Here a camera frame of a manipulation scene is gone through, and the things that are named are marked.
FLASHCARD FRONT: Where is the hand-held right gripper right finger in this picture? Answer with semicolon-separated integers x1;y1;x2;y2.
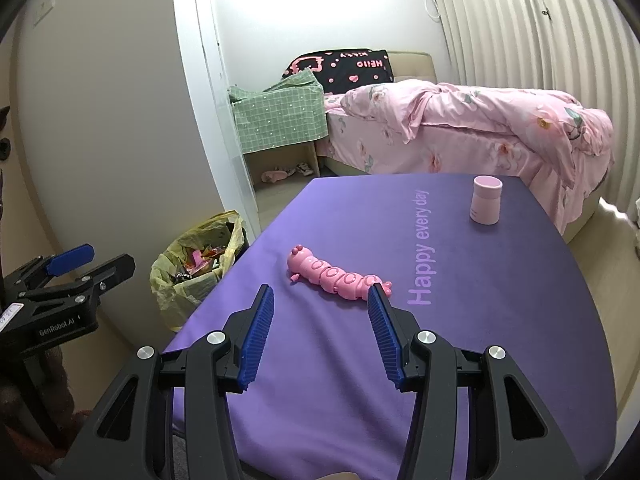
367;284;586;480

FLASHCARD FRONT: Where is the pink floral duvet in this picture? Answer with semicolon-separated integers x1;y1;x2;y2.
324;80;615;233

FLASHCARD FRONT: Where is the wooden bedside table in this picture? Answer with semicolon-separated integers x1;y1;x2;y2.
242;137;321;196

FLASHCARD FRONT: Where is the trash bin with yellow bag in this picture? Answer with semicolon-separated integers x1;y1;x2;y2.
150;210;250;332

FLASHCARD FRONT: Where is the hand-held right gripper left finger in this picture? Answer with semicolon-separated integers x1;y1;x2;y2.
55;284;277;480

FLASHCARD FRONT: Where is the pink caterpillar toy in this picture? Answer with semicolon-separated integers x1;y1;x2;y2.
286;244;393;306

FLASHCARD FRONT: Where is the beige headboard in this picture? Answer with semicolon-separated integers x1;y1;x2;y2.
387;51;438;83

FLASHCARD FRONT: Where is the purple table mat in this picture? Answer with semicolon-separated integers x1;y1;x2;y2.
162;174;617;480

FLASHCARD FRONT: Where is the green checked cloth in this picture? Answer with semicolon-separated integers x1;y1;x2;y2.
228;69;329;153

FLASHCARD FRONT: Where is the pink cup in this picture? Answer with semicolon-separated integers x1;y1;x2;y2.
469;175;503;226

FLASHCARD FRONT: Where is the white pleated curtain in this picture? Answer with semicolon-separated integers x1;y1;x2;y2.
422;0;640;201

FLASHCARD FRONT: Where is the black pillow with pink print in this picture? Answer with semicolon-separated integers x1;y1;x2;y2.
281;49;396;95

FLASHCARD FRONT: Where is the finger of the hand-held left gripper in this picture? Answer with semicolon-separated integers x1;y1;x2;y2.
20;254;137;311
2;243;97;293

